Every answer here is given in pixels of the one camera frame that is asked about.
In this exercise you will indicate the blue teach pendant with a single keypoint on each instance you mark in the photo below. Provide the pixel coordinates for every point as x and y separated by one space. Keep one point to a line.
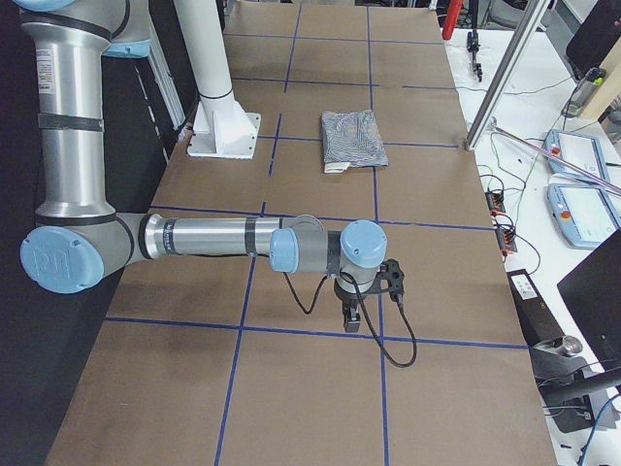
580 150
584 214

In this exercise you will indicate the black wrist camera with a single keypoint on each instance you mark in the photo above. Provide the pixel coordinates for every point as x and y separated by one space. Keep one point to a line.
390 279

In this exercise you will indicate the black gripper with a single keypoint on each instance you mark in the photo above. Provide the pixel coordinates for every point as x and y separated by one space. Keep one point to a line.
345 299

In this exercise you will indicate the white reacher grabber stick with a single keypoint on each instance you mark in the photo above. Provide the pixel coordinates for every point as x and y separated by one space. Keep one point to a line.
493 127

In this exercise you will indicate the aluminium frame post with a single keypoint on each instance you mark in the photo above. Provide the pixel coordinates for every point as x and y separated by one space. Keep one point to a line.
516 47

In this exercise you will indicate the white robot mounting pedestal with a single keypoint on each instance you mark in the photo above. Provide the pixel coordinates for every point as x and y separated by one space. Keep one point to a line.
221 128

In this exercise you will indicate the upper blue teach pendant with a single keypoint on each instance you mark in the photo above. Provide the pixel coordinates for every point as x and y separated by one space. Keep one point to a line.
580 150

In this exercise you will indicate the black box with label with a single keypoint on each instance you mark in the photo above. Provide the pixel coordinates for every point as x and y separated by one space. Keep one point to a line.
537 322

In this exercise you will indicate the black monitor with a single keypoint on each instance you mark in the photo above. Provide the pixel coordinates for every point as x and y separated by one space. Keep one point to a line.
591 292

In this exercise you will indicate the red cylinder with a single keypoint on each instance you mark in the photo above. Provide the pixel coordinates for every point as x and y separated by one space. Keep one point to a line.
452 14

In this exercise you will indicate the navy white striped polo shirt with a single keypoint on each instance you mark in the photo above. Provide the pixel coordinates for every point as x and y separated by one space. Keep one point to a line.
351 140

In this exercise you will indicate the lower blue teach pendant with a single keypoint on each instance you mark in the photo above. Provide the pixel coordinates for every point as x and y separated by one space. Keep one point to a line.
584 214

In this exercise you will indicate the orange black connector block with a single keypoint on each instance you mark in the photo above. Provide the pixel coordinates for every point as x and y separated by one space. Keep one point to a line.
495 202

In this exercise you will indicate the black tripod stand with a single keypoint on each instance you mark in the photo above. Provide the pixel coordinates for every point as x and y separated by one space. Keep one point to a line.
473 40

